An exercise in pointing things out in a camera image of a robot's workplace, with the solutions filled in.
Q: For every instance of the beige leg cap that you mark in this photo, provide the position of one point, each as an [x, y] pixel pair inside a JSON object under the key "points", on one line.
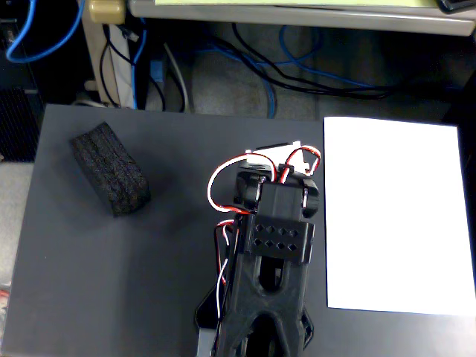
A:
{"points": [[106, 11]]}

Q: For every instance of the white paper sheet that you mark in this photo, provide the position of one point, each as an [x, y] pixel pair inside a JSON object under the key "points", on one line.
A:
{"points": [[394, 215]]}

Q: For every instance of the grey desk edge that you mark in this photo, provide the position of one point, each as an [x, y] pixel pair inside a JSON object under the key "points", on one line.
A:
{"points": [[297, 16]]}

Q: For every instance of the black foam cube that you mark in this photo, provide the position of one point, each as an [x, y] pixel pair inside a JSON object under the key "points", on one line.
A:
{"points": [[111, 175]]}

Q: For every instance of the black computer tower grille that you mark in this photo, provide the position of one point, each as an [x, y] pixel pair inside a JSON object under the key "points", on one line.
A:
{"points": [[16, 126]]}

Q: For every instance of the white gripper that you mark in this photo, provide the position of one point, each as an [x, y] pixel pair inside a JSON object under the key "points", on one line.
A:
{"points": [[268, 155]]}

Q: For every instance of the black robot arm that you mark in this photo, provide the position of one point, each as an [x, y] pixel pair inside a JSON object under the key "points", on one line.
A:
{"points": [[282, 201]]}

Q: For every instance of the grey table clamp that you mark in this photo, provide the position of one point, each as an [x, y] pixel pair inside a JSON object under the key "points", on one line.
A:
{"points": [[205, 342]]}

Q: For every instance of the beige desk leg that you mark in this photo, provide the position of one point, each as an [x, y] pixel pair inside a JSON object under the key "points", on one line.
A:
{"points": [[119, 74]]}

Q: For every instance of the small blue box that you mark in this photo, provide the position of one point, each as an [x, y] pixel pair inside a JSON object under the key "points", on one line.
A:
{"points": [[157, 72]]}

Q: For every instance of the black device on desk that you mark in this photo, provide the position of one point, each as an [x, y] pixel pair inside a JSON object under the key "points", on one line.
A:
{"points": [[457, 4]]}

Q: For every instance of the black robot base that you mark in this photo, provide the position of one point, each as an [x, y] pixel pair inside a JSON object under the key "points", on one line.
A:
{"points": [[204, 312]]}

